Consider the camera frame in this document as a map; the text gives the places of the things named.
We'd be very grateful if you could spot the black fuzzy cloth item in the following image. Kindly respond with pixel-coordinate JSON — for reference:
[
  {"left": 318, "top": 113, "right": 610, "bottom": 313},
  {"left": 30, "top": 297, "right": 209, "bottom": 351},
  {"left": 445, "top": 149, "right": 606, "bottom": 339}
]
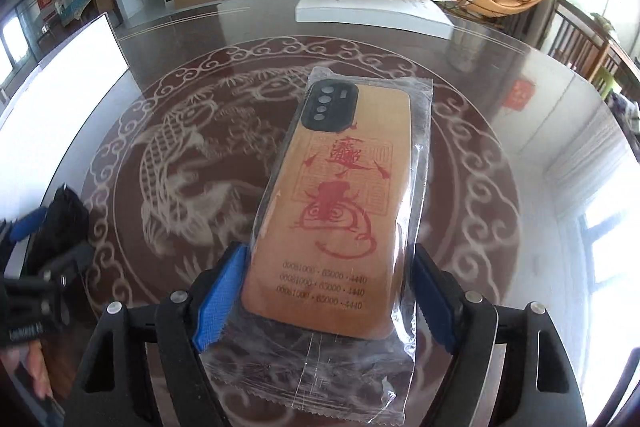
[{"left": 22, "top": 185, "right": 90, "bottom": 277}]

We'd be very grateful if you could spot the phone case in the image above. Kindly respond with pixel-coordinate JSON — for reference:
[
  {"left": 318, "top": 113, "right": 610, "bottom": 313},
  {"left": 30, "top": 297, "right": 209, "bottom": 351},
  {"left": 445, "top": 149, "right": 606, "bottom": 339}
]
[{"left": 198, "top": 67, "right": 433, "bottom": 426}]

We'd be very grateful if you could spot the wooden dining chair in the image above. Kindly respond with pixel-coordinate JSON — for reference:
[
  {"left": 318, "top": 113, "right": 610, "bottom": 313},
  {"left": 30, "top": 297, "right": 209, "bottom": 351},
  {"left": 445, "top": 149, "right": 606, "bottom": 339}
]
[{"left": 540, "top": 0, "right": 639, "bottom": 100}]

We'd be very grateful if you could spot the white box lid on table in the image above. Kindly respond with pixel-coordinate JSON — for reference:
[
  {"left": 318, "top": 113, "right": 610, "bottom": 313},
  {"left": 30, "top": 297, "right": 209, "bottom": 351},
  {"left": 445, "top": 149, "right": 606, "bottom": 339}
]
[{"left": 295, "top": 0, "right": 454, "bottom": 39}]

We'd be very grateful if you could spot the person's left hand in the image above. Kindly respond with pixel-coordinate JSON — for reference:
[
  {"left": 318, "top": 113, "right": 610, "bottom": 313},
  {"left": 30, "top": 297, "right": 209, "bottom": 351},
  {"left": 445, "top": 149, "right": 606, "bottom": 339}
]
[{"left": 1, "top": 339, "right": 53, "bottom": 400}]

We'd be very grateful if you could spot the white cardboard storage box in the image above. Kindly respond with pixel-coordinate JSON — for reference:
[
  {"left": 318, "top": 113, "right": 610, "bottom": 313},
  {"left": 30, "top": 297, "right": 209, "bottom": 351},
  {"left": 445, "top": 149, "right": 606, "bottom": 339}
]
[{"left": 1, "top": 15, "right": 128, "bottom": 219}]

